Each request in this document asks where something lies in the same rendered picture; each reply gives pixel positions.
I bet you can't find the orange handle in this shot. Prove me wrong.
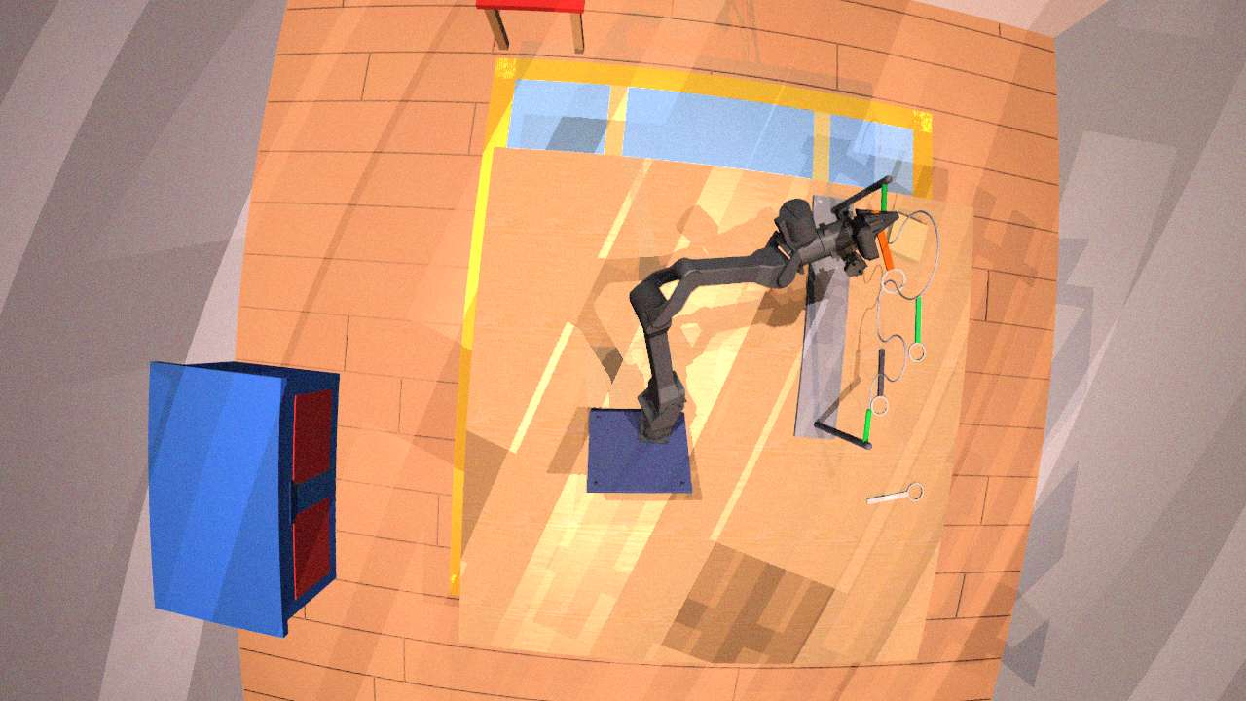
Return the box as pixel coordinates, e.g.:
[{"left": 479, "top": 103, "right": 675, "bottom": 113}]
[{"left": 877, "top": 232, "right": 906, "bottom": 294}]

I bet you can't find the grey ring with beige flat handle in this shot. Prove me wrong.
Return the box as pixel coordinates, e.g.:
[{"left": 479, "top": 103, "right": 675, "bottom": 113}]
[{"left": 866, "top": 482, "right": 925, "bottom": 504}]

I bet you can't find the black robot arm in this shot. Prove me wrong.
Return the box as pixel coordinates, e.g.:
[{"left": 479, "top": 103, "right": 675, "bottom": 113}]
[{"left": 629, "top": 199, "right": 825, "bottom": 445}]

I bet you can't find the black handle with grey loop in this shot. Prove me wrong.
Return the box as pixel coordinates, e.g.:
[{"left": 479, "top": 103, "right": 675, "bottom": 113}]
[{"left": 870, "top": 350, "right": 888, "bottom": 416}]

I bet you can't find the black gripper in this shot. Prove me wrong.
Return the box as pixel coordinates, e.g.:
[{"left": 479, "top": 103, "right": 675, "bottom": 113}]
[{"left": 816, "top": 203, "right": 900, "bottom": 261}]

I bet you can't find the tan flat square block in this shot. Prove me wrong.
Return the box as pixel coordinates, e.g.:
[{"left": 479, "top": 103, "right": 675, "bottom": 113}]
[{"left": 886, "top": 215, "right": 928, "bottom": 263}]

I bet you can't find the green flat bar with white hoop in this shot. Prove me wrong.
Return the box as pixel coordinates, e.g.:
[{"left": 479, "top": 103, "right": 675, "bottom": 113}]
[{"left": 908, "top": 298, "right": 926, "bottom": 362}]

